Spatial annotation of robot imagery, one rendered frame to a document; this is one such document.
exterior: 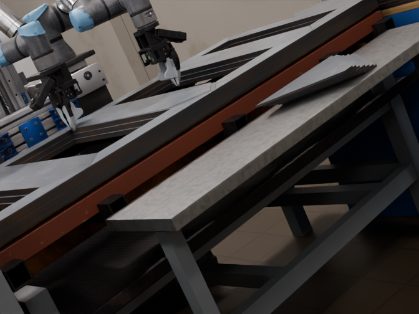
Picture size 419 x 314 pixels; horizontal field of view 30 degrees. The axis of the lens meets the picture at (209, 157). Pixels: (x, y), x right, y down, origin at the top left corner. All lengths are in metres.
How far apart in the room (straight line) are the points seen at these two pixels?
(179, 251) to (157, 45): 0.88
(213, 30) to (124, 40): 1.16
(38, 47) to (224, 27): 4.02
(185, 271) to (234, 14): 4.64
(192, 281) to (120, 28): 5.76
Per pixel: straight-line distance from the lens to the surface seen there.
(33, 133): 3.02
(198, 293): 1.78
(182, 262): 1.75
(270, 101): 2.06
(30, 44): 2.52
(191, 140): 2.04
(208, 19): 6.55
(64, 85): 2.53
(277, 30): 2.85
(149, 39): 2.45
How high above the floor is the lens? 1.20
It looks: 14 degrees down
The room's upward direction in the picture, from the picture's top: 24 degrees counter-clockwise
